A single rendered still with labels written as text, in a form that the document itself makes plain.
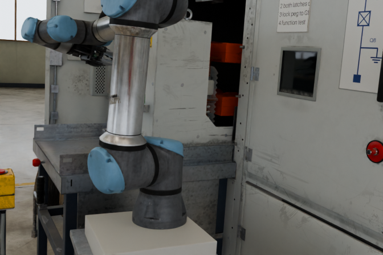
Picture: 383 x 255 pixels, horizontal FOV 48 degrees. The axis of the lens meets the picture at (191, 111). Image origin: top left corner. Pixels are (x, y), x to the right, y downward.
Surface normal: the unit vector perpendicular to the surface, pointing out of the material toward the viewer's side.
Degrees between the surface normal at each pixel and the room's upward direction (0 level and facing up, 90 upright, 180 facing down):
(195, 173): 90
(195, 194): 90
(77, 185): 90
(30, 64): 90
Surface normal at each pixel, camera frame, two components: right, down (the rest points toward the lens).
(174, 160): 0.69, 0.07
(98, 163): -0.71, 0.16
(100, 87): 0.47, 0.15
